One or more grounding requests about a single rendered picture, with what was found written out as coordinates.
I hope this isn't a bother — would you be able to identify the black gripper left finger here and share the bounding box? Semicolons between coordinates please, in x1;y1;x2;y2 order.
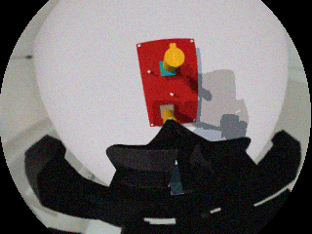
105;118;179;187

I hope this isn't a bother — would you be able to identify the red circuit board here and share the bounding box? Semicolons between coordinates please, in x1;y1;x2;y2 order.
136;38;199;126

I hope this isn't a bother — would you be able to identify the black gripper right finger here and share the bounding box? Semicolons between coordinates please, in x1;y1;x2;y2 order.
171;118;251;191

